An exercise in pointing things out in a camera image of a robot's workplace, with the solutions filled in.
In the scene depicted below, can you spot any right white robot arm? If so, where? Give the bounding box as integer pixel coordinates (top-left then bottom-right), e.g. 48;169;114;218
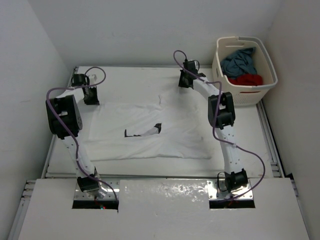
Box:
178;59;248;193

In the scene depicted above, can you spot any cream plastic laundry basket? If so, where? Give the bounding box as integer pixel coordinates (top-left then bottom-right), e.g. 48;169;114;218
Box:
212;36;278;106

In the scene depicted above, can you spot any red t shirt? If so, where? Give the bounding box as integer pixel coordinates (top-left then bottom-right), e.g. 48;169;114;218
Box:
228;73;264;86

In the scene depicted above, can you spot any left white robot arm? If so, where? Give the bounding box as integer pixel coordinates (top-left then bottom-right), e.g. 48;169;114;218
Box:
45;73;100;194

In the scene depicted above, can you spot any metal base plate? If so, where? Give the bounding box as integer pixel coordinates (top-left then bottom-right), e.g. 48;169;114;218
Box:
207;178;254;202
73;176;120;201

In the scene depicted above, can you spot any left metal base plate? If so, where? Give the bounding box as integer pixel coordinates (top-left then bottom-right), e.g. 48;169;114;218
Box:
73;176;120;201

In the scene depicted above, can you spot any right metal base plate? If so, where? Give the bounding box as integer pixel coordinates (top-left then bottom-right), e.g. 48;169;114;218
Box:
207;178;254;202

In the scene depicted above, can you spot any blue t shirt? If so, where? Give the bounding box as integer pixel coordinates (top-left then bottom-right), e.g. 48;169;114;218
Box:
220;47;257;78

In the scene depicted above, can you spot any white foreground cover board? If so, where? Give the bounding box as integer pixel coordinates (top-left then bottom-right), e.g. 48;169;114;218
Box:
19;178;309;240

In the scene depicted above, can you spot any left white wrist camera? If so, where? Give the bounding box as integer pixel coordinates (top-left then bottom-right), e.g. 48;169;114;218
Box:
88;74;97;82

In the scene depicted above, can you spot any white printed t shirt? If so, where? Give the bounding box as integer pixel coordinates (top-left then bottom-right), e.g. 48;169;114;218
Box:
83;95;211;161

